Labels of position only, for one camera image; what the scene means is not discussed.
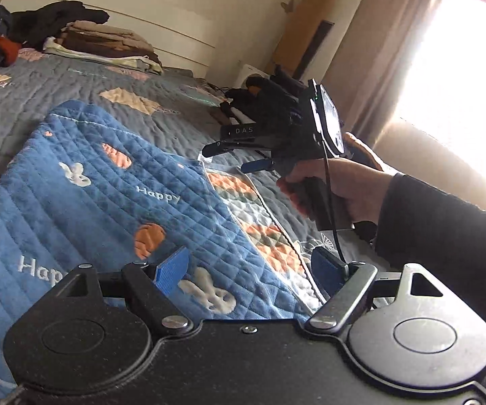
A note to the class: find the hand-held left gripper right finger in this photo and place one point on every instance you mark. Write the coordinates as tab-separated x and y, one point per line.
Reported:
325	272

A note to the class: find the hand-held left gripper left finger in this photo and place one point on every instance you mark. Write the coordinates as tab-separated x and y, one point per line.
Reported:
171	270

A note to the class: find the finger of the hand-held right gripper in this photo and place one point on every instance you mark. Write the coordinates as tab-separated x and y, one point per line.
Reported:
257	166
221	147

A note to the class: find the blue quilted carrot-print blanket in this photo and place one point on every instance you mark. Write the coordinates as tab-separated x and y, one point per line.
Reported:
99	177

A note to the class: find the stack of dark folded clothes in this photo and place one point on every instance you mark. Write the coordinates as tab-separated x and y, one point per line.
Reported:
268	97

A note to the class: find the stack of folded brown clothes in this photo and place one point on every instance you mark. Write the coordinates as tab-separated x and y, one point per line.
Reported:
99	42

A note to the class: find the person's right hand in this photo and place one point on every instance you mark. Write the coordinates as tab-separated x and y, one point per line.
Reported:
361	190

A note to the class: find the white fan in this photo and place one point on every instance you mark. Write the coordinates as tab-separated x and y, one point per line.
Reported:
249	74

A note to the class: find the beige curtain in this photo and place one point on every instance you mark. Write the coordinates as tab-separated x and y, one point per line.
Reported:
386	50

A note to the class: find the white headboard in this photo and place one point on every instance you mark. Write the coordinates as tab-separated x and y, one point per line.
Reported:
141	17

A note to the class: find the grey quilted bedspread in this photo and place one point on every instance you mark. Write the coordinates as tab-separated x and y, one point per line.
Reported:
57	88

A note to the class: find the window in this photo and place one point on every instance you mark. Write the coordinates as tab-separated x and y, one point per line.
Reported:
471	71

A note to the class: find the black jacket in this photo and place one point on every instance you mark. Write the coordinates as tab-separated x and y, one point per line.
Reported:
57	17

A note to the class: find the rust orange garment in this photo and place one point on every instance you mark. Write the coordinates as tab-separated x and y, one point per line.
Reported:
6	48

